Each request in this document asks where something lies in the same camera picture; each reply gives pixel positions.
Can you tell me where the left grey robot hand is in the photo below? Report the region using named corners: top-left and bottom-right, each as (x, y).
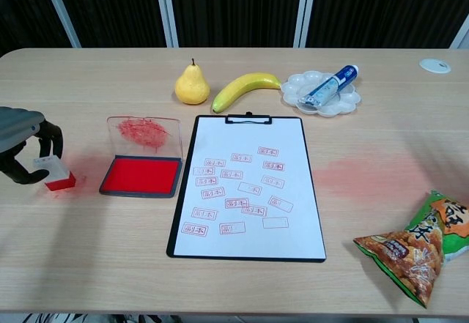
top-left (0, 106), bottom-right (65, 185)

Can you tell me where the small red stamp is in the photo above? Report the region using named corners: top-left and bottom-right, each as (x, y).
top-left (33, 155), bottom-right (77, 192)

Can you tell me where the red ink pad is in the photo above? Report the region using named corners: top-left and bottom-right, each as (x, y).
top-left (98, 116), bottom-right (184, 198)

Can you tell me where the yellow pear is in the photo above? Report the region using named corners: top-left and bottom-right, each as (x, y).
top-left (174, 58), bottom-right (211, 105)

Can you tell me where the yellow banana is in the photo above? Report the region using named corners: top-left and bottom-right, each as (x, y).
top-left (211, 72), bottom-right (284, 114)

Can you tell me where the black clipboard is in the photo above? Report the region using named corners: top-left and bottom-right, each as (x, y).
top-left (166, 111), bottom-right (327, 264)

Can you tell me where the blue white toothpaste tube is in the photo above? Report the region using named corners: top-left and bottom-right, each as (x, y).
top-left (297, 64), bottom-right (360, 111)

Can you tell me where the white flower-shaped palette dish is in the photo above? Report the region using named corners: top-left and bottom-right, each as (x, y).
top-left (280, 70), bottom-right (362, 118)

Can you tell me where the green orange snack bag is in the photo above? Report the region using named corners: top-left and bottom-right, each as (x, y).
top-left (352, 190), bottom-right (469, 309)

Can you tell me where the grey aluminium partition post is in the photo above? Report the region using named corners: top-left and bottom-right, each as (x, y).
top-left (292, 0), bottom-right (318, 48)
top-left (152, 0), bottom-right (180, 48)
top-left (447, 15), bottom-right (469, 49)
top-left (38, 0), bottom-right (81, 48)

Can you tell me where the white round cable grommet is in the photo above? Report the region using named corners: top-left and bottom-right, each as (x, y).
top-left (418, 58), bottom-right (452, 74)

